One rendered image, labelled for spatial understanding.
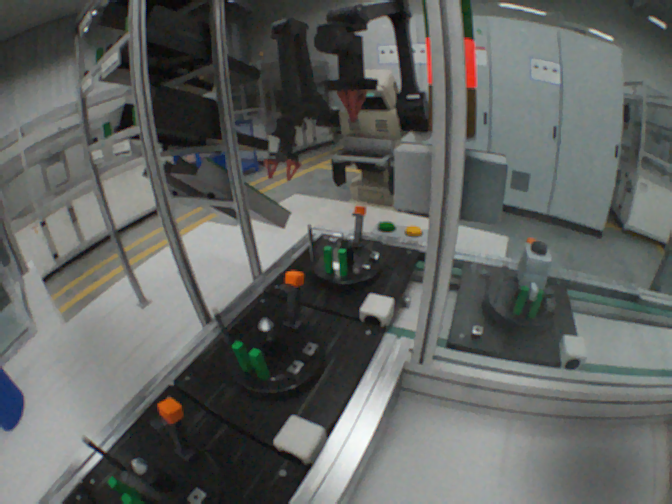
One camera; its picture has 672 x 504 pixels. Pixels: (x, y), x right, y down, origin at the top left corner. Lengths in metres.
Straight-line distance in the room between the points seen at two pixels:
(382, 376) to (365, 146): 0.97
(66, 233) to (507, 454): 4.44
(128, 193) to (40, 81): 5.65
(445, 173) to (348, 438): 0.31
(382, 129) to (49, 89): 8.61
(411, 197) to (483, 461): 0.39
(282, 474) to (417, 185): 0.35
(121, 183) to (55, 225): 1.16
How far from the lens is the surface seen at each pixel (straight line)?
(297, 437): 0.35
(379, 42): 3.77
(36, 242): 4.38
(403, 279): 0.56
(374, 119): 1.21
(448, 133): 0.28
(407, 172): 0.32
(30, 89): 9.11
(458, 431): 0.50
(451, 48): 0.27
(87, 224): 4.40
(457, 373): 0.44
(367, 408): 0.40
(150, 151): 0.46
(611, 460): 0.62
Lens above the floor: 1.30
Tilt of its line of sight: 31 degrees down
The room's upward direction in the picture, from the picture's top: 5 degrees counter-clockwise
